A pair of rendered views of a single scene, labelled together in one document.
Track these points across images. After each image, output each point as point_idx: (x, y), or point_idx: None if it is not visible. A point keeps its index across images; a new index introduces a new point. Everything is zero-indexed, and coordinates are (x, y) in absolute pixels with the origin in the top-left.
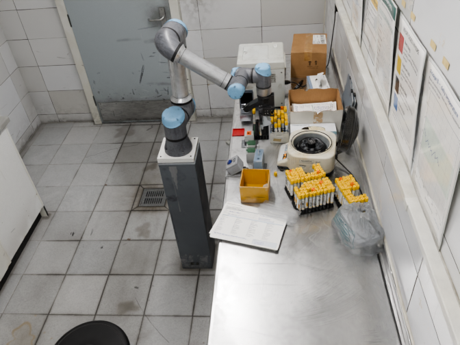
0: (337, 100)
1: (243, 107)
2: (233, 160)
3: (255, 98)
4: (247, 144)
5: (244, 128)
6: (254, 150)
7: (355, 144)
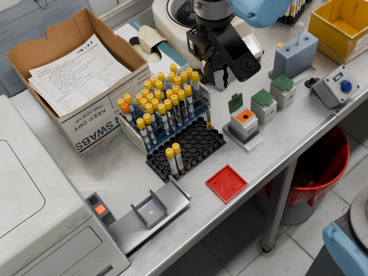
0: (33, 59)
1: (254, 72)
2: (339, 78)
3: (222, 44)
4: (271, 104)
5: (206, 182)
6: (279, 76)
7: (131, 11)
